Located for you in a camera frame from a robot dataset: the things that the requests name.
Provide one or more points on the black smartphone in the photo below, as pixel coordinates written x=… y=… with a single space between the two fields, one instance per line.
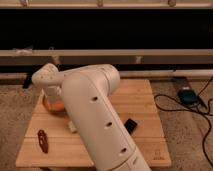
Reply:
x=130 y=125

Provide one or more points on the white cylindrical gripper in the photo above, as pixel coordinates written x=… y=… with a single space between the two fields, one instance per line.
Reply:
x=52 y=93

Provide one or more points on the orange ceramic bowl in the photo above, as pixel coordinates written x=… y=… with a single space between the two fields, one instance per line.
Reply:
x=53 y=107

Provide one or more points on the white sponge block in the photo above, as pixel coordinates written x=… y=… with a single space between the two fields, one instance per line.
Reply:
x=72 y=127

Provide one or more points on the red brown chili pepper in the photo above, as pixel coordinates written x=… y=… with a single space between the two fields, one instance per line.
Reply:
x=43 y=141

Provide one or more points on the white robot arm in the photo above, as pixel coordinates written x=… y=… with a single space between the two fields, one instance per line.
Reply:
x=84 y=92

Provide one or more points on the white horizontal rail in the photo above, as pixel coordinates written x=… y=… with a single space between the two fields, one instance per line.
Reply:
x=84 y=57

